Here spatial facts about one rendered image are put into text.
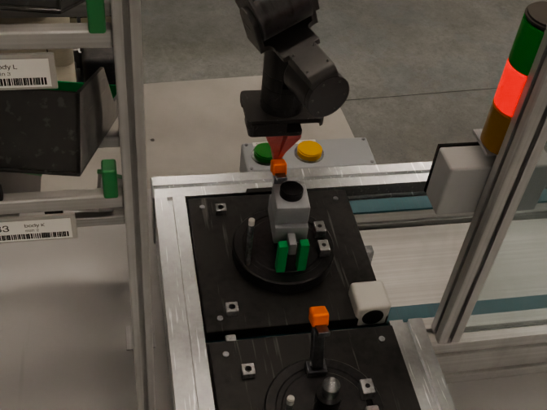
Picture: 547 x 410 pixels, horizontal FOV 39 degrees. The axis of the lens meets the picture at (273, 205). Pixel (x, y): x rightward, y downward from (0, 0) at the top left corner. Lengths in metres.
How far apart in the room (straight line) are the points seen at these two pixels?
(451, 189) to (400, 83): 2.29
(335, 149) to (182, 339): 0.44
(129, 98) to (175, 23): 2.75
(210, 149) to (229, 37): 1.90
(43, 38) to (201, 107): 0.94
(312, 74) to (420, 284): 0.40
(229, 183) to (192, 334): 0.29
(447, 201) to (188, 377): 0.37
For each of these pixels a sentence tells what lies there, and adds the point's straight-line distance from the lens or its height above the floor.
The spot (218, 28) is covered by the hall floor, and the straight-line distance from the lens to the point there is 3.32.
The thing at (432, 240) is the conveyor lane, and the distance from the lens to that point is 1.23.
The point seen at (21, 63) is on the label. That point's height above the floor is 1.45.
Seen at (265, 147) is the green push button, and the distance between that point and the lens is 1.24.
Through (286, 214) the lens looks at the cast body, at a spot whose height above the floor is 1.07.
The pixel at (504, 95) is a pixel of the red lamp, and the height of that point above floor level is 1.33.
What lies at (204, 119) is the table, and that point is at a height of 0.86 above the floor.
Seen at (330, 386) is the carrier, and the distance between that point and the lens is 0.87.
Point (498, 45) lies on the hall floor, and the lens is 3.53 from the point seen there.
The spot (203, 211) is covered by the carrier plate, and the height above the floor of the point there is 0.97.
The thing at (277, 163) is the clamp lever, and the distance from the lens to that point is 1.06.
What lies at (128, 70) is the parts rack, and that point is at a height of 1.44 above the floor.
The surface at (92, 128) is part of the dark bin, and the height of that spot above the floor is 1.31.
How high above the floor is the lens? 1.78
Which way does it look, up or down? 45 degrees down
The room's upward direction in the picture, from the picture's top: 7 degrees clockwise
